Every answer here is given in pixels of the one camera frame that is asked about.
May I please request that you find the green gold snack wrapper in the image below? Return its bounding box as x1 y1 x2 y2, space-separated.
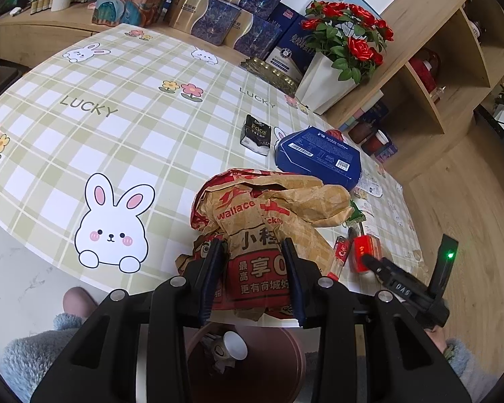
346 199 366 225

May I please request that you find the copper basket teal print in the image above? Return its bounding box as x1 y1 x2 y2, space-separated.
91 0 171 28

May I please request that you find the stack of pastel cups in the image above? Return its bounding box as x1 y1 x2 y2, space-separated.
339 107 364 133

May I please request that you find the dark red glass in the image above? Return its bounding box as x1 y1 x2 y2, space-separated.
349 122 376 145

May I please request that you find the dark cup white rim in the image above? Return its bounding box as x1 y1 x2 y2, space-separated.
363 130 389 156

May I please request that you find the white paper pouch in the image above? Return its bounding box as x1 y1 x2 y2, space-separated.
355 172 383 199

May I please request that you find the blue printed box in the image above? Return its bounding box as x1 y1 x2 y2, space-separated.
361 101 390 127

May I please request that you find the purple printed box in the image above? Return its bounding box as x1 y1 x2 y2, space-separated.
376 143 397 164

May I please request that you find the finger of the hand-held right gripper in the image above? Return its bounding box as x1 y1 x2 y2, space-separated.
362 254 401 287

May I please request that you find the red rose plant white pot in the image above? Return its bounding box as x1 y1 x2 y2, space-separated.
295 1 394 115

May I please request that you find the blue cardboard box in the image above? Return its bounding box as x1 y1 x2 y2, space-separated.
274 126 362 191

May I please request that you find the red small box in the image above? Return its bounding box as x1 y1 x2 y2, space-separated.
349 235 381 273

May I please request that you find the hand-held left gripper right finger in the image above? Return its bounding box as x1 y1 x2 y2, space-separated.
281 237 473 403

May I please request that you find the white paper cup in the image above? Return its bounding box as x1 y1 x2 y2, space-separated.
222 331 249 362

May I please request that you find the wooden sideboard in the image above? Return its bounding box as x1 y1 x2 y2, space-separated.
0 6 122 65

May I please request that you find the wooden shelf unit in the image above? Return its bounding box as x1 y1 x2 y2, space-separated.
321 0 504 181

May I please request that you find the person's bare knee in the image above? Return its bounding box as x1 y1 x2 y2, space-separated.
63 287 99 324

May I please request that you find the person's right forearm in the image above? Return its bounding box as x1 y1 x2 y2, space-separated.
427 327 500 403

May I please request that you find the red glass jar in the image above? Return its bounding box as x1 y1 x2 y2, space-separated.
409 48 442 93

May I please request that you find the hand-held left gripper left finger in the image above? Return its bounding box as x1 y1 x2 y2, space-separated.
29 239 227 403

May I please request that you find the black tissue packet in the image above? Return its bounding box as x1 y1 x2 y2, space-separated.
239 114 271 156

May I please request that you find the dark blue box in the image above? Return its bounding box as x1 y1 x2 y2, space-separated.
269 2 304 30

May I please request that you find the blue white box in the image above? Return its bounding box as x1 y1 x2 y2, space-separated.
264 19 320 82

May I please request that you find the maroon trash bin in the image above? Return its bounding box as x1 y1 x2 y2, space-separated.
185 326 306 403

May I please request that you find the brown printed paper bag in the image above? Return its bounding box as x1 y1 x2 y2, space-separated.
175 168 353 324

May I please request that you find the plaid bunny tablecloth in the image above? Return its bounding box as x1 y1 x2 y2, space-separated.
0 23 430 329

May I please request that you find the small red sachet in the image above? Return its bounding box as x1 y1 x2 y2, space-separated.
328 237 349 282

